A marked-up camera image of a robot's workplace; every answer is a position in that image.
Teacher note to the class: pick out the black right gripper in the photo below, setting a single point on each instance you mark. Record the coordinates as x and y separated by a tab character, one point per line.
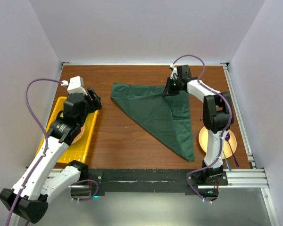
168	91

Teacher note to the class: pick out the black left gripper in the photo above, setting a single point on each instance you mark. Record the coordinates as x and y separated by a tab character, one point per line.
95	103

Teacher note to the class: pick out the green cloth napkin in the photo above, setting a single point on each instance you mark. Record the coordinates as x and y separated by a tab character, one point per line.
166	118

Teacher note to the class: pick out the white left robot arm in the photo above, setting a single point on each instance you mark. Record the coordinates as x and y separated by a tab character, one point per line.
29	198

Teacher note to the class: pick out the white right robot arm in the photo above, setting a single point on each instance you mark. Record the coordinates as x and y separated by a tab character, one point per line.
217	118

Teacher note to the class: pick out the woven round coaster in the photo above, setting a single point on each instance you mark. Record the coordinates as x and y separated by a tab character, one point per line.
79	136

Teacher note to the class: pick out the yellow plastic tray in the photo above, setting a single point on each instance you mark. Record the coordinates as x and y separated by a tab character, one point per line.
79	150

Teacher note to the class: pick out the round wooden plate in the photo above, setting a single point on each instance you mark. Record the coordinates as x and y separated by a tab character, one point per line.
203	141

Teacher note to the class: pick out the purple spoon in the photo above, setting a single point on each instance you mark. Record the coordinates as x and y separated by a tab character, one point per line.
227	139

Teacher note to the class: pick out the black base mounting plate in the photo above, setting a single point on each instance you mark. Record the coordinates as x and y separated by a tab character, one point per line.
149	181

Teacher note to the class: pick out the iridescent fork on plate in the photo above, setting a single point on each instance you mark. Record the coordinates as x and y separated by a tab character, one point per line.
227	162

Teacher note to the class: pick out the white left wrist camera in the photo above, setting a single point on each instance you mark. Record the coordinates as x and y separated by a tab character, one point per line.
74	85

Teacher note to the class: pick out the aluminium frame rail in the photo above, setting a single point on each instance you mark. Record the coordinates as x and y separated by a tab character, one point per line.
254	177

